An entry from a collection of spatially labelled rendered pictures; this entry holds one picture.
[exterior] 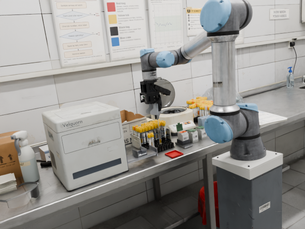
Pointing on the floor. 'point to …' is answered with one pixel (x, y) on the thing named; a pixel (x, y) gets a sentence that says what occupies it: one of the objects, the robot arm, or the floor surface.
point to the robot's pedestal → (250, 200)
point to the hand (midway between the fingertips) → (157, 116)
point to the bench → (50, 176)
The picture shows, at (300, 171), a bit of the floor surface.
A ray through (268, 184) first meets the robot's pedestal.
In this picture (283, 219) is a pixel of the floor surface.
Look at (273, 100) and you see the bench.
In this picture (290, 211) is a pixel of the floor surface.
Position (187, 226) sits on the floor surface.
